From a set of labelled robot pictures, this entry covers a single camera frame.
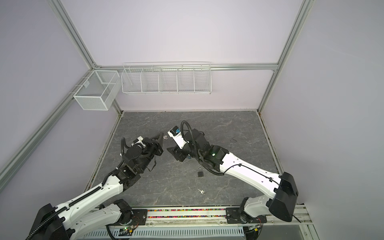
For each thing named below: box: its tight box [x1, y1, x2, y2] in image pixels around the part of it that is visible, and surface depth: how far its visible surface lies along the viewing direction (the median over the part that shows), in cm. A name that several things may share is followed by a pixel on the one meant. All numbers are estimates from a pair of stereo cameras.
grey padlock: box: [197, 168, 204, 177], surface depth 91 cm
